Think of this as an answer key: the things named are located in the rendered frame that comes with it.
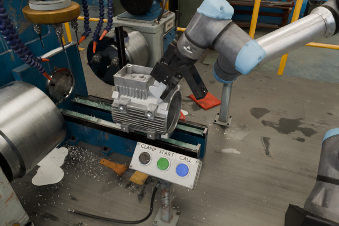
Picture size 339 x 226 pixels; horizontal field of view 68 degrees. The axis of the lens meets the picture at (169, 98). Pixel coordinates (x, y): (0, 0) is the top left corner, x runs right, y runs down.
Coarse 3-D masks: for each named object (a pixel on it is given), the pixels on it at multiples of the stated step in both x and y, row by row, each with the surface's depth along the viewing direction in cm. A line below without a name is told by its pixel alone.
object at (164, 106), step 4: (180, 88) 89; (116, 92) 84; (112, 96) 84; (116, 96) 84; (164, 104) 79; (168, 104) 80; (160, 108) 79; (164, 108) 79; (180, 116) 97; (116, 124) 91; (120, 124) 91; (164, 136) 85; (168, 136) 87
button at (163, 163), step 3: (159, 159) 61; (162, 159) 61; (165, 159) 61; (159, 162) 61; (162, 162) 61; (165, 162) 61; (168, 162) 61; (159, 165) 61; (162, 165) 61; (165, 165) 60; (168, 165) 61; (159, 168) 61; (162, 168) 60; (165, 168) 60
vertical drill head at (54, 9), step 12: (36, 0) 80; (48, 0) 79; (60, 0) 82; (24, 12) 79; (36, 12) 77; (48, 12) 78; (60, 12) 79; (72, 12) 82; (36, 24) 85; (48, 24) 80; (60, 24) 82; (72, 24) 88; (60, 36) 84
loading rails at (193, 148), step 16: (80, 96) 112; (64, 112) 102; (80, 112) 113; (96, 112) 109; (80, 128) 102; (96, 128) 98; (112, 128) 94; (176, 128) 96; (192, 128) 95; (96, 144) 103; (112, 144) 99; (128, 144) 95; (160, 144) 88; (176, 144) 87; (192, 144) 97
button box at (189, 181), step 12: (144, 144) 64; (156, 156) 62; (168, 156) 62; (180, 156) 61; (132, 168) 63; (144, 168) 62; (156, 168) 61; (168, 168) 61; (192, 168) 59; (168, 180) 60; (180, 180) 59; (192, 180) 59
